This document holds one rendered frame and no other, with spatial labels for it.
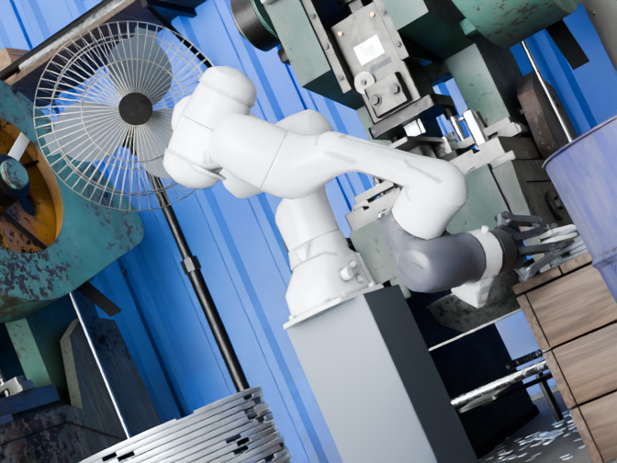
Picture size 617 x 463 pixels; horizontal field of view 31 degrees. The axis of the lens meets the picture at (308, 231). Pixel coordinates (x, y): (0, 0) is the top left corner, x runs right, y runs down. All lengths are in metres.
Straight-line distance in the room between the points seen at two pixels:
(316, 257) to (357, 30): 0.94
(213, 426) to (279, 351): 2.94
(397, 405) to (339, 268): 0.28
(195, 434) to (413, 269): 0.50
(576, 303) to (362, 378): 0.42
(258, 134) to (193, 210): 2.75
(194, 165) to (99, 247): 1.99
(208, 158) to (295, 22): 1.13
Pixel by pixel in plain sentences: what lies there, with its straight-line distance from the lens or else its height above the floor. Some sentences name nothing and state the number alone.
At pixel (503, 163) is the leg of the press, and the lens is 2.58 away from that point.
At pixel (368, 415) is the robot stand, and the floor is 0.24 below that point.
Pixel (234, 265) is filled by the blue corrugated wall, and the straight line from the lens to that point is 4.47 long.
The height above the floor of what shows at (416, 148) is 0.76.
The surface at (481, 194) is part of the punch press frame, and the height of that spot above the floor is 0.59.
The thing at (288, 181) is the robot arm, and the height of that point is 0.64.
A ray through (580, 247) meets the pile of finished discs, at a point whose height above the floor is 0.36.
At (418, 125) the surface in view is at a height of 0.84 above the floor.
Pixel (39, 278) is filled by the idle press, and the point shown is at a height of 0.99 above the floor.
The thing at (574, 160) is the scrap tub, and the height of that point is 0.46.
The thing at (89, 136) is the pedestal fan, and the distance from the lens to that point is 3.36.
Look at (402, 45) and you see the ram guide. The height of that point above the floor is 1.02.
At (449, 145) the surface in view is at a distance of 2.88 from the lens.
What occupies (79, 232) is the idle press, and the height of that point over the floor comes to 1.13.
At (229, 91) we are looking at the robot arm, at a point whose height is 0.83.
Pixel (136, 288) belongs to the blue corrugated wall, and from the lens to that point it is 4.76.
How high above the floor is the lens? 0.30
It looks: 8 degrees up
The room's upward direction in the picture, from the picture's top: 24 degrees counter-clockwise
